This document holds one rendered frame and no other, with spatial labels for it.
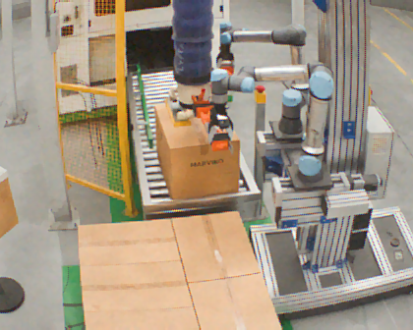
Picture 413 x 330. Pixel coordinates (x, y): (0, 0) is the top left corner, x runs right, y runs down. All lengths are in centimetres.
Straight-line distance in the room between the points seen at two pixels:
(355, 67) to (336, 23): 28
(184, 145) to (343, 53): 116
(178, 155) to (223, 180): 33
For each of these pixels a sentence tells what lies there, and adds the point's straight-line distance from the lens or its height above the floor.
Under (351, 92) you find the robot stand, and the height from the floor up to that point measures 145.
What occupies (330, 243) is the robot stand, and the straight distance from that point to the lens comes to 337.
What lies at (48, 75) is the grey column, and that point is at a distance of 373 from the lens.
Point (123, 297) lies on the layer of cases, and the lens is 285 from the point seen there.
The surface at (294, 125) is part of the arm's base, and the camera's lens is 320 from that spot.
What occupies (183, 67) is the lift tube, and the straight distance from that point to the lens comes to 306.
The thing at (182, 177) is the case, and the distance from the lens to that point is 334.
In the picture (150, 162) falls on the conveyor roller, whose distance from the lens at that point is 391.
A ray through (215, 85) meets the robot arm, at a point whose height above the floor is 154.
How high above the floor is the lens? 255
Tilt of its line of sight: 31 degrees down
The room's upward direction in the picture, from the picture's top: 1 degrees counter-clockwise
